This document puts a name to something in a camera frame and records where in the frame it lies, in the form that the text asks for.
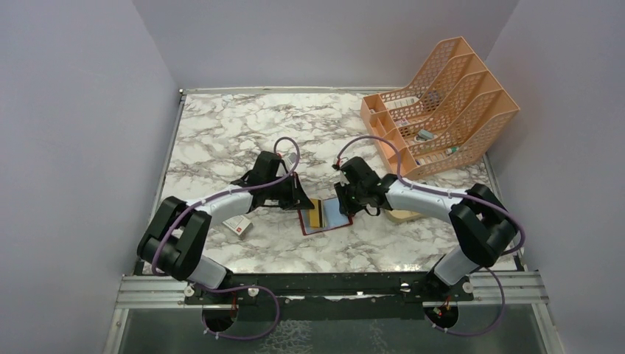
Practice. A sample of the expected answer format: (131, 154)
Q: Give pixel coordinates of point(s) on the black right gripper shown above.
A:
(348, 208)

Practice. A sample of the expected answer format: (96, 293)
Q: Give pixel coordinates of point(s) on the aluminium frame rail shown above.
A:
(519, 288)

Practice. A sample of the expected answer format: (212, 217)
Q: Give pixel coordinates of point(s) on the peach plastic file organizer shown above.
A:
(461, 102)

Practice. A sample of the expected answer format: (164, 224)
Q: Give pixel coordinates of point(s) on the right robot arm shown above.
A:
(479, 220)

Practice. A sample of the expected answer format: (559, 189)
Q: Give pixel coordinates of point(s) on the grey item in organizer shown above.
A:
(424, 135)

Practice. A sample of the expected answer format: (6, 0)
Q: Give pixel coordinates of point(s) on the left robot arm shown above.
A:
(174, 239)

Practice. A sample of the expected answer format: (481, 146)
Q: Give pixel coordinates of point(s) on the red leather card holder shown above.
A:
(334, 219)

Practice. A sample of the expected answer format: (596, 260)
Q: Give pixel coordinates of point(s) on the gold credit card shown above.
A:
(316, 218)

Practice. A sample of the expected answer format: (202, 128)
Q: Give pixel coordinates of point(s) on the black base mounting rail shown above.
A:
(246, 290)

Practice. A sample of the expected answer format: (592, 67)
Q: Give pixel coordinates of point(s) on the white box in organizer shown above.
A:
(410, 102)

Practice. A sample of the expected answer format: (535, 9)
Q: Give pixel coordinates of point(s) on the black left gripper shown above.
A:
(298, 198)

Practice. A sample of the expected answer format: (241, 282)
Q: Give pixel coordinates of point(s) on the small white card box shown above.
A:
(239, 225)

